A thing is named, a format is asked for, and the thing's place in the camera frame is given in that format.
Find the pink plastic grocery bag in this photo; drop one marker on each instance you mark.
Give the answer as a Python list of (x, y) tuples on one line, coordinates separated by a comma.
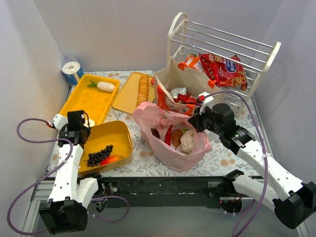
[(148, 115)]

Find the brown fried nugget toy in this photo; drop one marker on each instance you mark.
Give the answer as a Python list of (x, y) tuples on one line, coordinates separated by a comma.
[(176, 135)]

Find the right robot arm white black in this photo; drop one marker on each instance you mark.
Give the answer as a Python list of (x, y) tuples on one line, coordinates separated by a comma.
[(291, 199)]

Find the beige paper grocery bag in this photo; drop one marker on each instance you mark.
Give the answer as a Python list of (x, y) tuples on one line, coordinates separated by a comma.
[(174, 77)]

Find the cabbage toy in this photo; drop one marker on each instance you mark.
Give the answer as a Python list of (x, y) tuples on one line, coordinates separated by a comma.
[(187, 142)]

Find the yellow rectangular tray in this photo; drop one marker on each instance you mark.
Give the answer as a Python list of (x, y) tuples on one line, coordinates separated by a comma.
[(89, 98)]

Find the row of round crackers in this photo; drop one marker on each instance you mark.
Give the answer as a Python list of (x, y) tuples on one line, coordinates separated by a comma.
[(143, 89)]

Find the white radish toy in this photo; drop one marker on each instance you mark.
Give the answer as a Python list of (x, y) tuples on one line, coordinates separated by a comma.
[(103, 86)]

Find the orange snack packet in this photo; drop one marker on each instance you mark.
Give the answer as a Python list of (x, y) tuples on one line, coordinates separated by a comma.
[(192, 61)]

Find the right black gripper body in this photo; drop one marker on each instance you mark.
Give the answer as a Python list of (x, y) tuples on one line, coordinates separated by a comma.
[(196, 121)]

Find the yellow flat tray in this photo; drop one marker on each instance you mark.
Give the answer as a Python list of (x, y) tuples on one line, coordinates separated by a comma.
[(126, 99)]

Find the tissue roll blue pack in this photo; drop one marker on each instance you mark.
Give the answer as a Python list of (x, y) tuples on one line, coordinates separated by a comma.
[(73, 72)]

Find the orange carrot toy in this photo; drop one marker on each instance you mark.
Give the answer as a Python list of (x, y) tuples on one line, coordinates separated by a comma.
[(111, 159)]

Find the red chili pepper toy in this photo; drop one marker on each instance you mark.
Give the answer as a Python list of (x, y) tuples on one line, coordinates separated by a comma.
[(167, 139)]

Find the black grape bunch toy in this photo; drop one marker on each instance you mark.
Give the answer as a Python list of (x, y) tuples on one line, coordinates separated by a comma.
[(95, 159)]

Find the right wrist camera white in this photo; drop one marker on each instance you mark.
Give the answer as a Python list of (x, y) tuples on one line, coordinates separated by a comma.
[(206, 101)]

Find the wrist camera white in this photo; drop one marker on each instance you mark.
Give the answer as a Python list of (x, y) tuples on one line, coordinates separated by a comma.
[(58, 122), (206, 101)]

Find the white ring slice toy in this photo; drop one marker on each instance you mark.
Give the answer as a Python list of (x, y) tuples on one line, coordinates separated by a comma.
[(90, 122)]

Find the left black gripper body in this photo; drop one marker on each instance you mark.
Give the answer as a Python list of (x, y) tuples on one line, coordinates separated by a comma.
[(80, 133)]

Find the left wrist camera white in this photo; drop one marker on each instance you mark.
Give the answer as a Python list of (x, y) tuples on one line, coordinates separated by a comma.
[(58, 122)]

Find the red snack bag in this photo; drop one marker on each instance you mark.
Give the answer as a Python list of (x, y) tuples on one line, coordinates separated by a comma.
[(223, 72)]

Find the white red chips bag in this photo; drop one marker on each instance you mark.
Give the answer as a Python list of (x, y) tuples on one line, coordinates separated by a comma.
[(180, 96)]

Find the yellow deep bin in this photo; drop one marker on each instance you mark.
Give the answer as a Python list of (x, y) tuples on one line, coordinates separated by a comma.
[(114, 133)]

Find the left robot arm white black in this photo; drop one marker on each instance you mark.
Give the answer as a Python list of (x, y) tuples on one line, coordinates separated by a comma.
[(66, 208)]

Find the dark red beet toy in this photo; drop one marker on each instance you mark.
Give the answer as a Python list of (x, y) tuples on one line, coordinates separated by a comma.
[(155, 133)]

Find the cream metal shelf rack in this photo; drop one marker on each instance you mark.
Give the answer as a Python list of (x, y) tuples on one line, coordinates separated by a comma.
[(189, 37)]

